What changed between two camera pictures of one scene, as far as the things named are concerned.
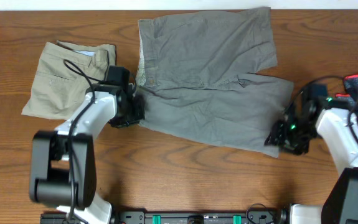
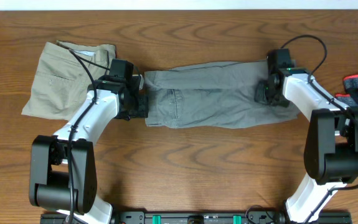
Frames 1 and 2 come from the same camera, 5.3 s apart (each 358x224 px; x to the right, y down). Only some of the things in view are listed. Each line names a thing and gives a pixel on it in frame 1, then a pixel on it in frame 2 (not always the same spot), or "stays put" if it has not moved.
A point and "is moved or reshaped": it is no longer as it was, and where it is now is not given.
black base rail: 180,217 stays put
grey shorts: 193,76 is moved or reshaped
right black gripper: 277,134 -> 258,94
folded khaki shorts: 64,73 stays put
